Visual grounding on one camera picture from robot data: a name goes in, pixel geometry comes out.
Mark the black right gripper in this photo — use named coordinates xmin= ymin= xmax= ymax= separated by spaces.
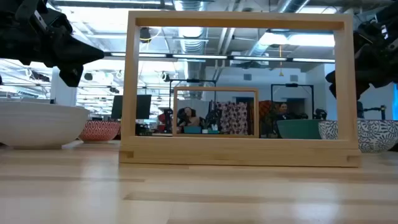
xmin=325 ymin=1 xmax=398 ymax=100

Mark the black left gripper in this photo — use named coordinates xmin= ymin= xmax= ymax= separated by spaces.
xmin=0 ymin=0 xmax=105 ymax=88

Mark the teal bowl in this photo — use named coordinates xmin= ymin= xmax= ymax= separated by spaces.
xmin=276 ymin=119 xmax=323 ymax=140

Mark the white bowl blue floral pattern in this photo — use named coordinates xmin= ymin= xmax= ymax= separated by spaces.
xmin=317 ymin=119 xmax=398 ymax=154

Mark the red patterned bowl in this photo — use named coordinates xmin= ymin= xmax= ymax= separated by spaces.
xmin=78 ymin=120 xmax=121 ymax=143

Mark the light wooden slatted shelf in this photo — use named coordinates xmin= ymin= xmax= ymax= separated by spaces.
xmin=119 ymin=11 xmax=362 ymax=168

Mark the white round column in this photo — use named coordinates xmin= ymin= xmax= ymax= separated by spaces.
xmin=50 ymin=67 xmax=78 ymax=106

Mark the bright ceiling light panel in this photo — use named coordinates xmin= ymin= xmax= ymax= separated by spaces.
xmin=259 ymin=30 xmax=336 ymax=47

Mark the person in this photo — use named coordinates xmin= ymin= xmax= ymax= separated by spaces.
xmin=275 ymin=102 xmax=307 ymax=121
xmin=177 ymin=106 xmax=201 ymax=127

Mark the bright blue panel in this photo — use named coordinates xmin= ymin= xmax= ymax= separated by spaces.
xmin=392 ymin=83 xmax=398 ymax=121

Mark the orange patterned cloth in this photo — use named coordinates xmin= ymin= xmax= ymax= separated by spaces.
xmin=258 ymin=100 xmax=280 ymax=125

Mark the bowl white outside orange inside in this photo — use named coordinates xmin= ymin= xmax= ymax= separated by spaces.
xmin=0 ymin=101 xmax=90 ymax=149

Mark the black computer monitor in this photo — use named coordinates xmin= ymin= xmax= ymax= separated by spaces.
xmin=111 ymin=95 xmax=152 ymax=120

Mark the white cloth red print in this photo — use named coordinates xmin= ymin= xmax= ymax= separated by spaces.
xmin=217 ymin=101 xmax=249 ymax=135

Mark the long ceiling light strip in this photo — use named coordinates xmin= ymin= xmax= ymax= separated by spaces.
xmin=105 ymin=52 xmax=336 ymax=63

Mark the silver ventilation duct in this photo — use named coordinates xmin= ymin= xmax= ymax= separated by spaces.
xmin=175 ymin=0 xmax=206 ymax=55

